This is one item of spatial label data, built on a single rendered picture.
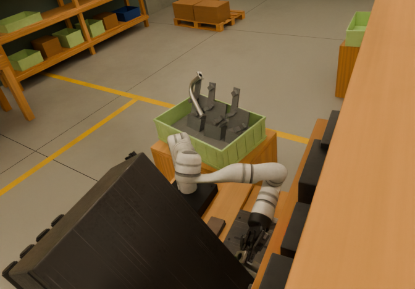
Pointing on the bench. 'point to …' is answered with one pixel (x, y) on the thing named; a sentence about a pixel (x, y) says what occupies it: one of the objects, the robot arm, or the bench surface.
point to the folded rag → (216, 225)
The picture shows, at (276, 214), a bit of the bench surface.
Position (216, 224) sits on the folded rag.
